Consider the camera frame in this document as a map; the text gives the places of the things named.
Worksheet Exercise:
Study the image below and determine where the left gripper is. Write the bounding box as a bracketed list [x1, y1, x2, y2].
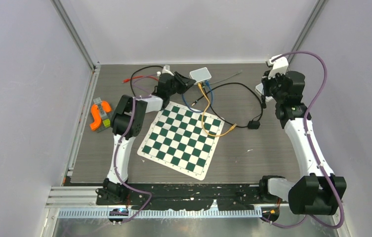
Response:
[167, 73, 196, 98]

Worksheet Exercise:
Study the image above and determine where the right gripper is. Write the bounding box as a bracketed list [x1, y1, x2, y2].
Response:
[262, 68, 286, 103]

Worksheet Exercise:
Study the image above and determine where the white switch box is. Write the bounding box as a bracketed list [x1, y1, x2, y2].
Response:
[189, 67, 212, 84]
[254, 83, 273, 102]

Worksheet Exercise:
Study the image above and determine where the black ethernet cable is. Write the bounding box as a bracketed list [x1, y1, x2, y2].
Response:
[130, 66, 165, 97]
[190, 81, 265, 129]

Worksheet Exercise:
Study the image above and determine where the blue ethernet cable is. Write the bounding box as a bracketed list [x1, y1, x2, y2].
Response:
[181, 80, 214, 114]

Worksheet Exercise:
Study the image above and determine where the black power adapter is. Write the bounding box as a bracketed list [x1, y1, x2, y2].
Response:
[247, 95, 267, 129]

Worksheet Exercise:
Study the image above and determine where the yellow ethernet cable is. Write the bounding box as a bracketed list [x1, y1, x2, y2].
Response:
[197, 82, 238, 138]

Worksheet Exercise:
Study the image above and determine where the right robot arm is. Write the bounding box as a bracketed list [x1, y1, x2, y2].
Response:
[258, 71, 347, 215]

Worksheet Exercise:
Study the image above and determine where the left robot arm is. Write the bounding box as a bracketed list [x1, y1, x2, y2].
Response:
[98, 72, 197, 204]

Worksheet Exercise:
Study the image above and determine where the green white chessboard mat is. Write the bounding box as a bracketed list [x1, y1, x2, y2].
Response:
[137, 102, 224, 181]

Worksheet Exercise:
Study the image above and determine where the orange toy on grey plate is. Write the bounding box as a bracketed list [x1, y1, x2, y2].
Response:
[89, 97, 112, 132]

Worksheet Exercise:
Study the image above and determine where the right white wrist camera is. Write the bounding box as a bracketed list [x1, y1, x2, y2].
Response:
[266, 55, 289, 79]

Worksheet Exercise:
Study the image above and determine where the grey ethernet cable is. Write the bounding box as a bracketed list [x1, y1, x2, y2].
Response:
[210, 70, 243, 86]

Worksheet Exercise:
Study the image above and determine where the red ethernet cable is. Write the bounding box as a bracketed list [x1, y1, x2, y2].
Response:
[123, 76, 160, 84]

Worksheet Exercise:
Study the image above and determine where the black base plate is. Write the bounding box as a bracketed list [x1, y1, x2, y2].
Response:
[95, 183, 279, 211]

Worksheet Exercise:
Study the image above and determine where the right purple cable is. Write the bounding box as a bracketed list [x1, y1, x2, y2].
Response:
[261, 51, 345, 230]

